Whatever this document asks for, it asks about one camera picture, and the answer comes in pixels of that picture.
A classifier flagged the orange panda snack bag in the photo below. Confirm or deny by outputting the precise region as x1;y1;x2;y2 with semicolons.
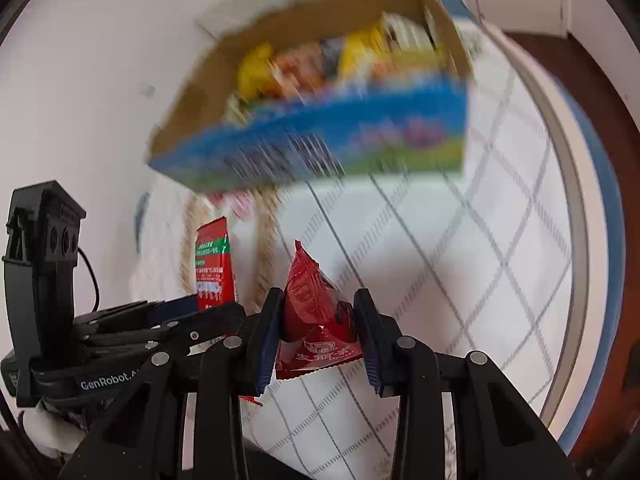
272;42;341;98

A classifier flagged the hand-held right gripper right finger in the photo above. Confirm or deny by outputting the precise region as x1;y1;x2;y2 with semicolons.
353;289;576;480

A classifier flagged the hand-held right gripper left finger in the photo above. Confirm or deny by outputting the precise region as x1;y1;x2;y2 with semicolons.
60;287;285;480

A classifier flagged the white printed quilted mat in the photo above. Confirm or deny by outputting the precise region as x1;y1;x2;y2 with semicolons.
132;20;626;480

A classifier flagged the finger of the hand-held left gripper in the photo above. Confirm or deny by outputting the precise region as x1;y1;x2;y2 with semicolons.
80;303;247;362
74;294;200;335

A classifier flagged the clear white snack packet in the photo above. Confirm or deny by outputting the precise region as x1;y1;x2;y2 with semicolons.
385;12;441;56

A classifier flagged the black cable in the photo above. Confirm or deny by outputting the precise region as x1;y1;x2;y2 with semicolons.
77;249;102;311

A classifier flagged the red pillow snack packet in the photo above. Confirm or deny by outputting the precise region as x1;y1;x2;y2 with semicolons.
275;240;362;381

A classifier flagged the yellow snack packet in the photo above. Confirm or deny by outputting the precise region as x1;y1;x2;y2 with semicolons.
337;22;388;81
236;42;275;103

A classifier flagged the person's left hand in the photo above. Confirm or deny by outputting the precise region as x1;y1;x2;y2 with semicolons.
22;399;96;466

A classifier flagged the red green snack packet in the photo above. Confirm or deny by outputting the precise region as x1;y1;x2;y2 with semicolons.
194;216;240;311

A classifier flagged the blue green printed cardboard box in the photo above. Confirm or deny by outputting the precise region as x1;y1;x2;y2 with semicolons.
145;0;473;193

